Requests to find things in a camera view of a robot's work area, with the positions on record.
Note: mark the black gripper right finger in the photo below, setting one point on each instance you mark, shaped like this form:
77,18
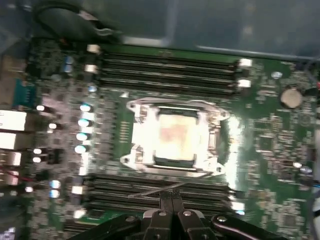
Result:
190,225

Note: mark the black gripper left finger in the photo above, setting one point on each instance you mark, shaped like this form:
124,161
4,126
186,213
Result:
160,225

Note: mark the metal locking lever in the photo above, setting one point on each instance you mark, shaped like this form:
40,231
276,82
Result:
155,191

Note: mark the silver CPU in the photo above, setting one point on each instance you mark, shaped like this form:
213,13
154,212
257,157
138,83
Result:
177,135

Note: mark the RAM slot bank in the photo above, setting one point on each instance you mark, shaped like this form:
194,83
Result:
112,200
170,75

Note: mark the CPU socket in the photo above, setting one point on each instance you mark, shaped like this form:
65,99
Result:
175,161

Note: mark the silver capacitor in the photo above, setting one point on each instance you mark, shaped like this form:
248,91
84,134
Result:
80,149
83,122
82,136
85,107

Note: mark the green motherboard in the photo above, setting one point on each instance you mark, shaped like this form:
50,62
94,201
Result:
275,140

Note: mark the round coin battery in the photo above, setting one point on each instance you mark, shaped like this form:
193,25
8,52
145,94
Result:
291,97

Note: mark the silver rear port block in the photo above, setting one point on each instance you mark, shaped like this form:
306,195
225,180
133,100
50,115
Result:
12,120

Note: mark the blue rear port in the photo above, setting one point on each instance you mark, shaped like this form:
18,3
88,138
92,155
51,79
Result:
23,92

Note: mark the black PC case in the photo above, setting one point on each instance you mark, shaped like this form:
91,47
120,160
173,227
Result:
225,22

